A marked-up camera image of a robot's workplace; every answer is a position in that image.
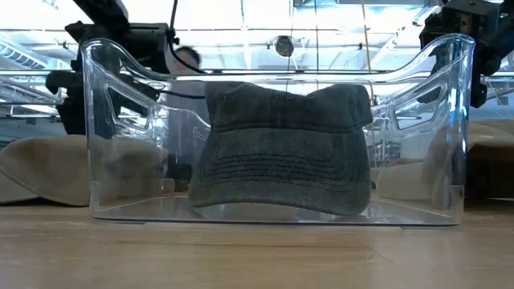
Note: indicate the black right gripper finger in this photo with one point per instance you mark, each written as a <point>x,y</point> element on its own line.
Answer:
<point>429,96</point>

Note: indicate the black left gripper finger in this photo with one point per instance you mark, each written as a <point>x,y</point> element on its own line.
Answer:
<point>132,94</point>

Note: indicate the black baseball cap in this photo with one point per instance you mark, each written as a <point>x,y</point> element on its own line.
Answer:
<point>281,160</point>
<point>490,172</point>

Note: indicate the tan baseball cap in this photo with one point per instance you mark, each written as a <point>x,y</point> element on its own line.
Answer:
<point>48,168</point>

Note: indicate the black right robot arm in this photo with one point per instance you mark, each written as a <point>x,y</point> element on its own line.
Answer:
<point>504,24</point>

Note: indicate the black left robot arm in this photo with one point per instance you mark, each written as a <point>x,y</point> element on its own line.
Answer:
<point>66,104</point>

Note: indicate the person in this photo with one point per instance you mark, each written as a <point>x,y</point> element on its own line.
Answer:
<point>188,60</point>

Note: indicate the clear plastic bin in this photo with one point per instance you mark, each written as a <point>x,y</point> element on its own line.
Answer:
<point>94,160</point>
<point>201,120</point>

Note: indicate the round dark fixture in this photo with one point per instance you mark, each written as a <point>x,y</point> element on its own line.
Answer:
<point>284,46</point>

